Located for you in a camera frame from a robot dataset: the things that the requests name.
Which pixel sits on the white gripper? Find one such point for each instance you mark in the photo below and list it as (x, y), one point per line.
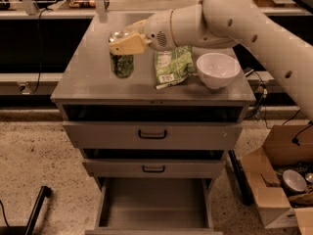
(157, 29)

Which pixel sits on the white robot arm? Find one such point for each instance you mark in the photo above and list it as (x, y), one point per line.
(222, 24)

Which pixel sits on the grey metal drawer cabinet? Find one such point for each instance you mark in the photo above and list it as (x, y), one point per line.
(89, 91)

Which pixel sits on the top grey drawer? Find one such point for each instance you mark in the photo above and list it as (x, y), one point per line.
(152, 135)

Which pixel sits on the grey drawer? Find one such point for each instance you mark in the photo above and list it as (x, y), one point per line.
(154, 163)
(152, 135)
(154, 206)

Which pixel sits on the middle grey drawer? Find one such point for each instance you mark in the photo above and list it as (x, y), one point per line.
(154, 163)

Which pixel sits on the bottom grey drawer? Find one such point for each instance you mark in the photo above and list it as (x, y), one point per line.
(154, 206)

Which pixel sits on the green chip bag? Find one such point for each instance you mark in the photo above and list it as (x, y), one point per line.
(173, 67)

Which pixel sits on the white bowl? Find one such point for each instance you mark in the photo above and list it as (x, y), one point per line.
(217, 70)

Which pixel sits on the black stand leg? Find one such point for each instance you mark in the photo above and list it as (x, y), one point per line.
(44, 193)

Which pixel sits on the cardboard box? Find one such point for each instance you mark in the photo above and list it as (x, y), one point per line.
(273, 206)

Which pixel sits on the black bar beside cabinet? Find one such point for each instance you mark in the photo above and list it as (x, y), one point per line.
(241, 178)

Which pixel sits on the metal bowl in box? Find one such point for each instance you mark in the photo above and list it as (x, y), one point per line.
(294, 181)

